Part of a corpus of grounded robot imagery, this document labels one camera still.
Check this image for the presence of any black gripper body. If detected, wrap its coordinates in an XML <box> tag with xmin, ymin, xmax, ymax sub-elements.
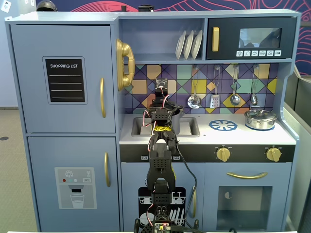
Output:
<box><xmin>149</xmin><ymin>88</ymin><xmax>171</xmax><ymax>111</ymax></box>

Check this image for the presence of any steel pot with lid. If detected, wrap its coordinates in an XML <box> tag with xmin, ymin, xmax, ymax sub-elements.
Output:
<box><xmin>244</xmin><ymin>108</ymin><xmax>278</xmax><ymax>131</ymax></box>

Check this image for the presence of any steel toy skimmer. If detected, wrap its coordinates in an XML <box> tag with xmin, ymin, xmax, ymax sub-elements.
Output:
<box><xmin>187</xmin><ymin>65</ymin><xmax>202</xmax><ymax>110</ymax></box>

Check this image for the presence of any gray toy sink basin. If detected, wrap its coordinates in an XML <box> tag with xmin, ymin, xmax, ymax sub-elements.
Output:
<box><xmin>131</xmin><ymin>116</ymin><xmax>201</xmax><ymax>138</ymax></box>

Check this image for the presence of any gold toy telephone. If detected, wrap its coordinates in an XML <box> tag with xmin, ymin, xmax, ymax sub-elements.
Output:
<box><xmin>115</xmin><ymin>38</ymin><xmax>136</xmax><ymax>92</ymax></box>

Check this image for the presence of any steel toy slotted spatula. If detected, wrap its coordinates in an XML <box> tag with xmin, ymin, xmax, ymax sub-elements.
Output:
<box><xmin>210</xmin><ymin>65</ymin><xmax>222</xmax><ymax>109</ymax></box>

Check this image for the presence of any white toy plate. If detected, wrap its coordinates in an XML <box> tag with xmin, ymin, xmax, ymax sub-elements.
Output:
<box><xmin>191</xmin><ymin>30</ymin><xmax>204</xmax><ymax>60</ymax></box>
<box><xmin>175</xmin><ymin>30</ymin><xmax>187</xmax><ymax>60</ymax></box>
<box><xmin>183</xmin><ymin>30</ymin><xmax>195</xmax><ymax>60</ymax></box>

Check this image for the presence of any steel toy ladle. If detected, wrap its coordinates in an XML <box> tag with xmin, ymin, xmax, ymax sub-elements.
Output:
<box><xmin>229</xmin><ymin>64</ymin><xmax>242</xmax><ymax>106</ymax></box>

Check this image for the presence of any gold stove knob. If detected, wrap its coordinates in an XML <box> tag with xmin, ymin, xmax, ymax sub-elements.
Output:
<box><xmin>215</xmin><ymin>146</ymin><xmax>232</xmax><ymax>163</ymax></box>
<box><xmin>265</xmin><ymin>146</ymin><xmax>283</xmax><ymax>163</ymax></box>

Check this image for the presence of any blue dishwasher door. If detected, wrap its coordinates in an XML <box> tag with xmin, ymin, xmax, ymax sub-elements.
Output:
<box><xmin>121</xmin><ymin>162</ymin><xmax>205</xmax><ymax>232</ymax></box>

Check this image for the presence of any steel toy small spoon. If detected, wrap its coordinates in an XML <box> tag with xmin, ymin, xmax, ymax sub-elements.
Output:
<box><xmin>250</xmin><ymin>64</ymin><xmax>259</xmax><ymax>106</ymax></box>

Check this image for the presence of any black shopping list board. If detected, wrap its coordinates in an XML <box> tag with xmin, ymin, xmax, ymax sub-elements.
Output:
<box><xmin>42</xmin><ymin>56</ymin><xmax>88</xmax><ymax>105</ymax></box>

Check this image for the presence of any blue toy kitchen unit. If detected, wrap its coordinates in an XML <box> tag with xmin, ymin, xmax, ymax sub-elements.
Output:
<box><xmin>4</xmin><ymin>9</ymin><xmax>302</xmax><ymax>233</ymax></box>

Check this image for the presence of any black toy microwave door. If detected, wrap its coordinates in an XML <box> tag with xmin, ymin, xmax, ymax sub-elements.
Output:
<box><xmin>206</xmin><ymin>17</ymin><xmax>297</xmax><ymax>60</ymax></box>

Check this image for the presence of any blue fridge door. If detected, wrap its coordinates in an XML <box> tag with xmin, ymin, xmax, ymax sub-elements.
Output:
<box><xmin>10</xmin><ymin>24</ymin><xmax>116</xmax><ymax>134</ymax></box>

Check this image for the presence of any gray ice dispenser panel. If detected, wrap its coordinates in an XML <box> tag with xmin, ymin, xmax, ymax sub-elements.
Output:
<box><xmin>54</xmin><ymin>166</ymin><xmax>98</xmax><ymax>210</ymax></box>

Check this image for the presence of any blue oven door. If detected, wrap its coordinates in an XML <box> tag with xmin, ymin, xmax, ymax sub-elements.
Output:
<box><xmin>204</xmin><ymin>162</ymin><xmax>293</xmax><ymax>232</ymax></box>

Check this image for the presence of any blue freezer door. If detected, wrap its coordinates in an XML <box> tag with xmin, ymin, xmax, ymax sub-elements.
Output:
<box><xmin>27</xmin><ymin>136</ymin><xmax>121</xmax><ymax>233</ymax></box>

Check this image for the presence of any gray desk divider panel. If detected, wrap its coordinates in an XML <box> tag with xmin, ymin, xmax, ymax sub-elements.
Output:
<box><xmin>282</xmin><ymin>72</ymin><xmax>311</xmax><ymax>233</ymax></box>

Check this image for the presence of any black helmet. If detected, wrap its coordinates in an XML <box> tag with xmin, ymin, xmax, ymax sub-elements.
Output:
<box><xmin>36</xmin><ymin>0</ymin><xmax>58</xmax><ymax>12</ymax></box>

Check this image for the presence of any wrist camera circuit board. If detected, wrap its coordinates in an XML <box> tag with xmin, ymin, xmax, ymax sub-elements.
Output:
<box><xmin>155</xmin><ymin>78</ymin><xmax>169</xmax><ymax>90</ymax></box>

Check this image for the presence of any gold fridge door handle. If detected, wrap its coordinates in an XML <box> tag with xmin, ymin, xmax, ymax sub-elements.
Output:
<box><xmin>100</xmin><ymin>77</ymin><xmax>107</xmax><ymax>119</ymax></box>

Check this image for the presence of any black looped cable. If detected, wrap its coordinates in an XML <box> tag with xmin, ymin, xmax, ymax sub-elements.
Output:
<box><xmin>174</xmin><ymin>139</ymin><xmax>198</xmax><ymax>229</ymax></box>

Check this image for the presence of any gold microwave handle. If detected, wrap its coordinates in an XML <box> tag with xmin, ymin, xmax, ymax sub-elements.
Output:
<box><xmin>211</xmin><ymin>27</ymin><xmax>220</xmax><ymax>52</ymax></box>

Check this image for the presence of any gold freezer door handle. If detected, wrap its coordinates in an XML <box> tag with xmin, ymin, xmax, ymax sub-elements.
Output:
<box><xmin>104</xmin><ymin>151</ymin><xmax>111</xmax><ymax>188</ymax></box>

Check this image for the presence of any black camera on kitchen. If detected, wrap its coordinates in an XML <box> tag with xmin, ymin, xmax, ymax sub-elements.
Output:
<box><xmin>138</xmin><ymin>4</ymin><xmax>155</xmax><ymax>13</ymax></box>

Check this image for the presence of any gold dishwasher door handle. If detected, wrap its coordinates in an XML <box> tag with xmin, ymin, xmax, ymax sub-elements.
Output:
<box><xmin>191</xmin><ymin>185</ymin><xmax>197</xmax><ymax>219</ymax></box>

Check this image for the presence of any gold oven door handle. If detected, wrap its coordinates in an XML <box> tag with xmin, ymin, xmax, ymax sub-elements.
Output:
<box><xmin>226</xmin><ymin>171</ymin><xmax>269</xmax><ymax>180</ymax></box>

